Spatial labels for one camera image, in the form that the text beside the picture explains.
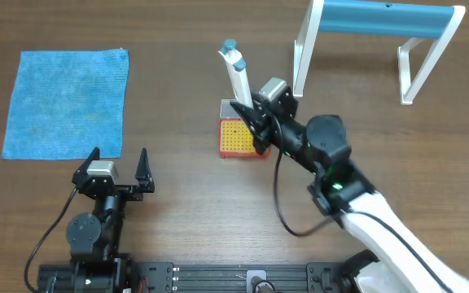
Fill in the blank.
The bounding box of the black cable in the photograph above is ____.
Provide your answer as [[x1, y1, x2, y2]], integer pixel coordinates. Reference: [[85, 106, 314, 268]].
[[23, 186, 79, 293], [273, 115, 344, 238]]

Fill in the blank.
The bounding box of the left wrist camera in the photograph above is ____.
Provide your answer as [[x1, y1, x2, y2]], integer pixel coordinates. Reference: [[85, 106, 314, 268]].
[[85, 160, 119, 183]]

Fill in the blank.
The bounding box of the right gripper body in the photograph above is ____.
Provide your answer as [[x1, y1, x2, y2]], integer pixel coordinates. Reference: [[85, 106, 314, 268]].
[[258, 84, 300, 135]]

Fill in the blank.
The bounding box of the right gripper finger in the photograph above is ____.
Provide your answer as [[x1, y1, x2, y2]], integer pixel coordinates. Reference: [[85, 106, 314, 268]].
[[229, 101, 269, 128], [248, 121, 271, 156]]

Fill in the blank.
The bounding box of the white pipette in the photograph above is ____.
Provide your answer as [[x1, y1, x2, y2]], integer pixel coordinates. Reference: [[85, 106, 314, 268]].
[[217, 38, 256, 111]]

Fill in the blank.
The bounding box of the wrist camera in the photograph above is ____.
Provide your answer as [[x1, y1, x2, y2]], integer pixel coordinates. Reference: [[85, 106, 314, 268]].
[[258, 77, 291, 103], [85, 160, 119, 183]]

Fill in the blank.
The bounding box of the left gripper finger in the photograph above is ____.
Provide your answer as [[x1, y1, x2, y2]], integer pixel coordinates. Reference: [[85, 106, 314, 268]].
[[134, 147, 156, 194], [71, 146, 101, 189]]

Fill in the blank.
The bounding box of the white and blue stand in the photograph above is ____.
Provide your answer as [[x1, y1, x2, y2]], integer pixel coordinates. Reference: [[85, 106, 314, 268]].
[[292, 0, 467, 106]]

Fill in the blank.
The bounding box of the mounting rail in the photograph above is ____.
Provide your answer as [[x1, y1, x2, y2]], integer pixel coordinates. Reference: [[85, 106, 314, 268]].
[[37, 261, 368, 293]]

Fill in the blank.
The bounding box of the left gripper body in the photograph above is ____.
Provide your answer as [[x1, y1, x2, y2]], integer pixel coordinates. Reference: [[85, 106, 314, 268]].
[[75, 177, 146, 202]]

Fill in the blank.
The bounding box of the red and yellow tip box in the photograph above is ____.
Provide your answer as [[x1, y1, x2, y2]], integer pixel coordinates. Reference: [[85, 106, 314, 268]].
[[218, 98, 271, 160]]

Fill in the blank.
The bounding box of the blue cloth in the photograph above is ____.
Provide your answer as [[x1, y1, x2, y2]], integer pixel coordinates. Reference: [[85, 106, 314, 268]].
[[1, 48, 130, 161]]

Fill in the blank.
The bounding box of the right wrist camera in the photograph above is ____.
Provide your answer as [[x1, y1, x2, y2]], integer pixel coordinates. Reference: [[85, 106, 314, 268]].
[[258, 77, 291, 103]]

